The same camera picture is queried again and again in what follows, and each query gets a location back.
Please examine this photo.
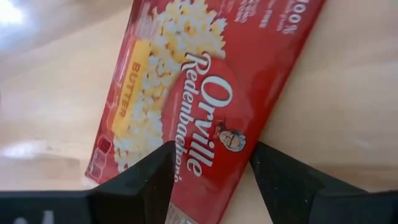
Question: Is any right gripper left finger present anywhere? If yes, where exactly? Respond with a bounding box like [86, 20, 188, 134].
[90, 140, 177, 224]

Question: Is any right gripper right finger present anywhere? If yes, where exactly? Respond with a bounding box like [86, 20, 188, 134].
[249, 141, 326, 224]

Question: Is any red Orville popcorn bag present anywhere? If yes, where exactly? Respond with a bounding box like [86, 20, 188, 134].
[84, 0, 327, 224]

